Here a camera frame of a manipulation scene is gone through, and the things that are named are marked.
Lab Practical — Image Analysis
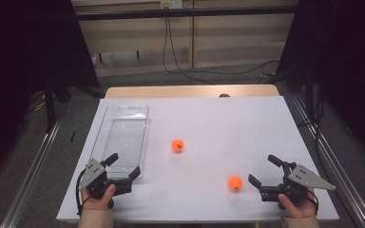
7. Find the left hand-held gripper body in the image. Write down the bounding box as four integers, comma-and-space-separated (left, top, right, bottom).
77, 157, 133, 200

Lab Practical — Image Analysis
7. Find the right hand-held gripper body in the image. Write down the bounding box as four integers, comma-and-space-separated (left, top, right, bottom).
259, 161, 336, 210

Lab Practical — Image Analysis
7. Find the orange ball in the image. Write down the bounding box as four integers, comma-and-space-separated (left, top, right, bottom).
171, 138, 185, 153
227, 175, 243, 191

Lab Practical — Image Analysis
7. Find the clear plastic container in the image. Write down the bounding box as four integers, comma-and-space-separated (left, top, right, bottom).
87, 104, 151, 182

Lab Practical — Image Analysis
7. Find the person's left hand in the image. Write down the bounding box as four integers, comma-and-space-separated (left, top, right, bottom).
81, 183, 118, 212

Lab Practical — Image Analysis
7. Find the person's right hand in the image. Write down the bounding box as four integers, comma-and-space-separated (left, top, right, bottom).
278, 186, 318, 219

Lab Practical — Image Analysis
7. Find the white table cover board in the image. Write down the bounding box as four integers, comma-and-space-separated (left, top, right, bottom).
56, 95, 340, 222

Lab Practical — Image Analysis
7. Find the black metal stand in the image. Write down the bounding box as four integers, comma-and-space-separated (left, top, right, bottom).
42, 75, 74, 134
303, 63, 318, 122

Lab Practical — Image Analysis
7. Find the wooden table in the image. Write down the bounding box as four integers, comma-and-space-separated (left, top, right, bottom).
104, 84, 280, 99

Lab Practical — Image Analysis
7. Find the black curtain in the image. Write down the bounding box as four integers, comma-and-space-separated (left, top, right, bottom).
275, 0, 365, 169
0, 0, 101, 184

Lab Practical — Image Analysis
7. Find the beige wooden partition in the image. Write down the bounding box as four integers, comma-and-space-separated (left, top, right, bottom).
70, 0, 300, 79

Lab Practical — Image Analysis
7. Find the black metal crossbar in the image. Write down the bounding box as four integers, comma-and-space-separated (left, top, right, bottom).
74, 5, 298, 22

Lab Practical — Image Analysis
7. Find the left hand-held gripper cable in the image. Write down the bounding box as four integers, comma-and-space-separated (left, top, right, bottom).
75, 169, 93, 218

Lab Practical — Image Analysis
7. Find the hand-held gripper cable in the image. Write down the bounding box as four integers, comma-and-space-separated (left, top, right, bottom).
75, 169, 93, 218
303, 189, 319, 217

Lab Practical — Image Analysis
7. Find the right hand-held gripper cable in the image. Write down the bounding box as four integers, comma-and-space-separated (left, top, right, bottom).
303, 189, 319, 217

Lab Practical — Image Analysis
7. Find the aluminium floor rail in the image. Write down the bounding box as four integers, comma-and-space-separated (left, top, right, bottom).
289, 93, 365, 228
0, 117, 63, 228

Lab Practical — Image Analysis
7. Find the black floor cable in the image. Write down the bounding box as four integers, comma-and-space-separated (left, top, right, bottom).
298, 85, 331, 179

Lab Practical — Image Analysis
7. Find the yellow cable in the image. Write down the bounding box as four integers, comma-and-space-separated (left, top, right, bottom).
28, 89, 47, 113

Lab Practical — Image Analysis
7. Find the black hanging cable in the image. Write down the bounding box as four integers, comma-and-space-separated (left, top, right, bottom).
165, 9, 281, 77
162, 9, 217, 86

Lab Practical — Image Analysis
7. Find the white wall outlet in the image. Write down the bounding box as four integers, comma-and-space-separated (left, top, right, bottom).
160, 0, 184, 10

